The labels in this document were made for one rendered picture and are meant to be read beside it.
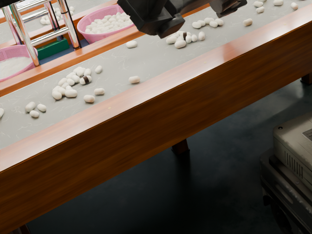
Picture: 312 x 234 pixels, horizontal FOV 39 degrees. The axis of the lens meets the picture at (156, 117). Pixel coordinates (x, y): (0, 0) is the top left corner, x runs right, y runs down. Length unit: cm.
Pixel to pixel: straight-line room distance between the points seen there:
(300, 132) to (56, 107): 76
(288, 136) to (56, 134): 72
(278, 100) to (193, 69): 121
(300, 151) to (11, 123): 86
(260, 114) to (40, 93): 127
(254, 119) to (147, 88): 116
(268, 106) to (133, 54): 109
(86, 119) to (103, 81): 23
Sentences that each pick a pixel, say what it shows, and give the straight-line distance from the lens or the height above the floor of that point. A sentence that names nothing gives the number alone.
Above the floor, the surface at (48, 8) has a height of 85.
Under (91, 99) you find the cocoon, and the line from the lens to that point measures 129.
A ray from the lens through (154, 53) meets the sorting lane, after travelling 147.
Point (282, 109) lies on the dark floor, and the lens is 238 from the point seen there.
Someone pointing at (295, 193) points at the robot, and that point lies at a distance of 146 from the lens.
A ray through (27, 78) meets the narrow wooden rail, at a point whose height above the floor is 76.
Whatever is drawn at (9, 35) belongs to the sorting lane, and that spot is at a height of 74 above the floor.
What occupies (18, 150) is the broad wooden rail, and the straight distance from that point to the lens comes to 118.
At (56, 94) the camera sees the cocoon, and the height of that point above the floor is 76.
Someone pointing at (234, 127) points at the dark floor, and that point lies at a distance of 228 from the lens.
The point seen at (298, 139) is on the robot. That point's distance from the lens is 144.
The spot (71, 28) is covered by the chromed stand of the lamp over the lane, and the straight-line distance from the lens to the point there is 156.
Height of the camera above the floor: 140
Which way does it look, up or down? 35 degrees down
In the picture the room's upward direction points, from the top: 14 degrees counter-clockwise
